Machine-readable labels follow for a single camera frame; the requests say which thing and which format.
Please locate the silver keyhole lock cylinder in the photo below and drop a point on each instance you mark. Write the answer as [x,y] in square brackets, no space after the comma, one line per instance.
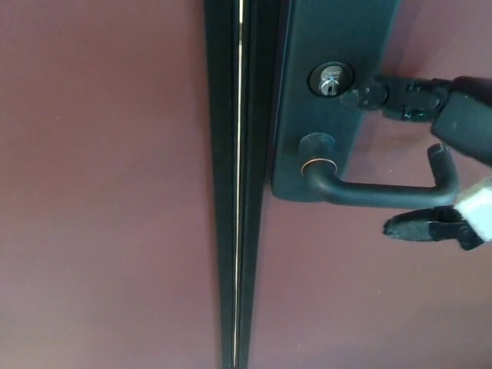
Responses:
[330,79]

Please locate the black door edge strip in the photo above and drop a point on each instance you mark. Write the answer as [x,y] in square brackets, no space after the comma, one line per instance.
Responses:
[257,153]
[225,153]

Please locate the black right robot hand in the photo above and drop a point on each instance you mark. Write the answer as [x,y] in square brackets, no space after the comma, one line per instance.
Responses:
[465,115]

